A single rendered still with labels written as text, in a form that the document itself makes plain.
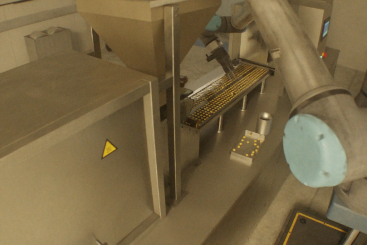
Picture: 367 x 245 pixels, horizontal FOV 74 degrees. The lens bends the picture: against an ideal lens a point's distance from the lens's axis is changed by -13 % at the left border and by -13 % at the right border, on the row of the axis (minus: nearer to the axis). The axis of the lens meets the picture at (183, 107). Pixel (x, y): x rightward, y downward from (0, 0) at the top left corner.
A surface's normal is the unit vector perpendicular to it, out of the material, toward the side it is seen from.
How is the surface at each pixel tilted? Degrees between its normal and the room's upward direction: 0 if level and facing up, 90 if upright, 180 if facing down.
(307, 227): 0
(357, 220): 90
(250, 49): 90
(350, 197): 70
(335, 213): 90
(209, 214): 0
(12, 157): 90
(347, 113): 28
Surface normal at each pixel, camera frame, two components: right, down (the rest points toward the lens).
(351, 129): 0.07, -0.54
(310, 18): -0.61, 0.39
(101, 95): 0.00, -0.86
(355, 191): -0.83, -0.07
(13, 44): 0.79, 0.31
